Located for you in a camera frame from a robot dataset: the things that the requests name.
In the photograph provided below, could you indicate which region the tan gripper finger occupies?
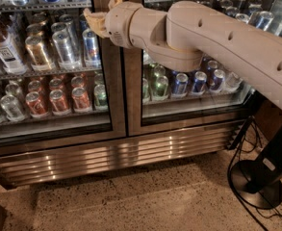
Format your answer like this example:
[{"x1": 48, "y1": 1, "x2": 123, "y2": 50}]
[
  {"x1": 108, "y1": 0, "x2": 122, "y2": 10},
  {"x1": 83, "y1": 8, "x2": 110, "y2": 39}
]

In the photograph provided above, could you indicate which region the glass fridge door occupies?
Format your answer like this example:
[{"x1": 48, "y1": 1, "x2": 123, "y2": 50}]
[
  {"x1": 125, "y1": 0, "x2": 282, "y2": 137},
  {"x1": 0, "y1": 0, "x2": 125, "y2": 157}
]

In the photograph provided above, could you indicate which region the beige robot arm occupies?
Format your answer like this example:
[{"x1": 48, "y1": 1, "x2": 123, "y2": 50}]
[{"x1": 84, "y1": 0, "x2": 282, "y2": 110}]

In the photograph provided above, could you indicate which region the green soda can left door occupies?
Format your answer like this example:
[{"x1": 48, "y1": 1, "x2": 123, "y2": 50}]
[{"x1": 93, "y1": 84, "x2": 108, "y2": 110}]

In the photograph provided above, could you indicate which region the stainless fridge bottom grille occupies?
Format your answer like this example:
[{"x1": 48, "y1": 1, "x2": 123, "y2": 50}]
[{"x1": 0, "y1": 119, "x2": 244, "y2": 189}]

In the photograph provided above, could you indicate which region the blue silver energy can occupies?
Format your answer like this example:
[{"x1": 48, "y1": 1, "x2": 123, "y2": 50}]
[{"x1": 82, "y1": 29, "x2": 101, "y2": 67}]

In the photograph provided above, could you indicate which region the silver tall can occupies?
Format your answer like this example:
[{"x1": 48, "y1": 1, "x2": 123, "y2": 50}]
[{"x1": 52, "y1": 31, "x2": 81, "y2": 70}]

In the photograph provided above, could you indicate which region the gold drink can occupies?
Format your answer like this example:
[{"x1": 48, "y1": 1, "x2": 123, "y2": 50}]
[{"x1": 25, "y1": 36, "x2": 55, "y2": 72}]

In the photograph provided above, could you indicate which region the green can lower right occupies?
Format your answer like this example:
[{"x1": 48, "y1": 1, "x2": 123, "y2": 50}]
[{"x1": 152, "y1": 76, "x2": 168, "y2": 101}]

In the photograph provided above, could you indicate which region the orange soda can right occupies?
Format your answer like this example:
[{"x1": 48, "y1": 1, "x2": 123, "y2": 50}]
[{"x1": 72, "y1": 87, "x2": 90, "y2": 112}]

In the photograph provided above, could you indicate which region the orange soda can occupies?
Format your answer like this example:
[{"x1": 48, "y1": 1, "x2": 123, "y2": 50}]
[
  {"x1": 25, "y1": 91, "x2": 49, "y2": 118},
  {"x1": 49, "y1": 90, "x2": 71, "y2": 116},
  {"x1": 72, "y1": 87, "x2": 90, "y2": 112}
]

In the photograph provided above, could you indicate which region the orange soda can middle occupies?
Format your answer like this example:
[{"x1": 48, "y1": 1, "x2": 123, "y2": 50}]
[{"x1": 49, "y1": 90, "x2": 71, "y2": 116}]

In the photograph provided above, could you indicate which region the brown tea bottle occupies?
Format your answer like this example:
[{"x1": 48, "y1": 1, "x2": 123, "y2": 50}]
[{"x1": 0, "y1": 27, "x2": 28, "y2": 75}]

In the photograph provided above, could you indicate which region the orange soda can left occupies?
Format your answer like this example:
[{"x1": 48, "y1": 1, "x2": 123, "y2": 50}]
[{"x1": 25, "y1": 91, "x2": 49, "y2": 118}]

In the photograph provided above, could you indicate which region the silver can lower left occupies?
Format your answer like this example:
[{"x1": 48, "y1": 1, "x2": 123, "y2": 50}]
[{"x1": 0, "y1": 95, "x2": 27, "y2": 121}]

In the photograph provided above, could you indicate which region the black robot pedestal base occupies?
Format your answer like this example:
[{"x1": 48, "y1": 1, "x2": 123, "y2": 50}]
[{"x1": 230, "y1": 126, "x2": 282, "y2": 209}]

